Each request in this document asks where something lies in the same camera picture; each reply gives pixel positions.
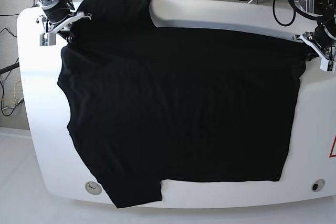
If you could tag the black T-shirt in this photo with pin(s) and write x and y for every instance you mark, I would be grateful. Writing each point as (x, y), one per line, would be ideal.
(196, 105)

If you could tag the right table cable grommet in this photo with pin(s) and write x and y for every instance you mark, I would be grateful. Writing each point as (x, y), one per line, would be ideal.
(318, 185)

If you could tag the left table cable grommet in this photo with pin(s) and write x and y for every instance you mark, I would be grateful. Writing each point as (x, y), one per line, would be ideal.
(93, 188)

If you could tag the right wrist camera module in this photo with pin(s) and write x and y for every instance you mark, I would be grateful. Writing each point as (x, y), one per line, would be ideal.
(47, 39)

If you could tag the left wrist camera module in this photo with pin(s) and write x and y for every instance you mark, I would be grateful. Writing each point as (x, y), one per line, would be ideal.
(327, 65)

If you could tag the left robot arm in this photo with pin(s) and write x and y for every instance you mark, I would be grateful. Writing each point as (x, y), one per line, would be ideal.
(323, 14)

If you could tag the red triangle warning sticker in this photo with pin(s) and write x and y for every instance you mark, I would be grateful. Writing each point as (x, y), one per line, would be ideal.
(333, 149)

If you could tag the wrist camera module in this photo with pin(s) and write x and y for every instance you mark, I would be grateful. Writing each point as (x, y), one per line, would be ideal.
(47, 39)
(327, 65)

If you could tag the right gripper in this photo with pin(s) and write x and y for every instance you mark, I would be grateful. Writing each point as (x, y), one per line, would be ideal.
(58, 13)

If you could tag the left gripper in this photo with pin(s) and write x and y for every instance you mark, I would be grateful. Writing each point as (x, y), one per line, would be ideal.
(321, 46)

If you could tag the table cable grommet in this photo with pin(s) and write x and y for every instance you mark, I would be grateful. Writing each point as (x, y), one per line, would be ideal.
(93, 188)
(318, 185)

